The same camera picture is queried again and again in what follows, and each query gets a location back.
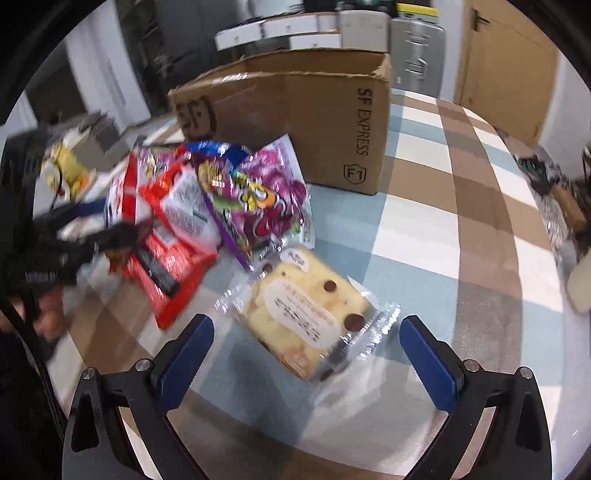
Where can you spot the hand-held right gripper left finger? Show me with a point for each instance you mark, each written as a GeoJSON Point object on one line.
{"type": "Point", "coordinates": [184, 355]}

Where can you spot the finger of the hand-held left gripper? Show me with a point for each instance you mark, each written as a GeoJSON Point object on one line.
{"type": "Point", "coordinates": [120, 237]}
{"type": "Point", "coordinates": [85, 210]}

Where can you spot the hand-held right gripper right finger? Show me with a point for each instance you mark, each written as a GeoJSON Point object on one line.
{"type": "Point", "coordinates": [429, 364]}

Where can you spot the yellow printed packet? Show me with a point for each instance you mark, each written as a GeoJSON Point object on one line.
{"type": "Point", "coordinates": [64, 170]}

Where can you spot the white red packet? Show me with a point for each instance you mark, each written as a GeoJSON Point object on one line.
{"type": "Point", "coordinates": [130, 184]}

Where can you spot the red cookie packet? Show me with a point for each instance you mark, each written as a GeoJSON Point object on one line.
{"type": "Point", "coordinates": [180, 290]}

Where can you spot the red orange snack packet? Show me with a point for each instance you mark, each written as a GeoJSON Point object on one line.
{"type": "Point", "coordinates": [184, 207]}

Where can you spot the purple candy packet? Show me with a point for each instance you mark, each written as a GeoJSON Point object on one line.
{"type": "Point", "coordinates": [231, 217]}
{"type": "Point", "coordinates": [281, 194]}

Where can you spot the yellow cake packet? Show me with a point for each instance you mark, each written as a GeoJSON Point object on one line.
{"type": "Point", "coordinates": [295, 314]}

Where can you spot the blue cookie packet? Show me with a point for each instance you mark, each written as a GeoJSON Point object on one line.
{"type": "Point", "coordinates": [217, 150]}

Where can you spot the brown cardboard box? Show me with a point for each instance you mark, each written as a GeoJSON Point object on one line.
{"type": "Point", "coordinates": [286, 120]}

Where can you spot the person's left hand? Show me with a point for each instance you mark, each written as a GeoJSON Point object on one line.
{"type": "Point", "coordinates": [46, 314]}

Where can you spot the white bucket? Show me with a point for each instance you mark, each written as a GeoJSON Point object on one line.
{"type": "Point", "coordinates": [581, 286]}

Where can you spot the metal shoe rack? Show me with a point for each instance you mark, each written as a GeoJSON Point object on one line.
{"type": "Point", "coordinates": [568, 203]}

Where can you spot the white dresser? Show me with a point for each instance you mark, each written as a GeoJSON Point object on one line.
{"type": "Point", "coordinates": [286, 27]}

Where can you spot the wooden door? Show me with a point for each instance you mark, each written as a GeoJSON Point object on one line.
{"type": "Point", "coordinates": [508, 69]}

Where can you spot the silver suitcase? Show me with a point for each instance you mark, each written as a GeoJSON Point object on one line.
{"type": "Point", "coordinates": [418, 50]}

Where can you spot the beige suitcase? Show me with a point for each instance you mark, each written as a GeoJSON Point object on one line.
{"type": "Point", "coordinates": [364, 30]}

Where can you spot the yellow black shoebox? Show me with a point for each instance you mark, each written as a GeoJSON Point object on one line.
{"type": "Point", "coordinates": [415, 13]}

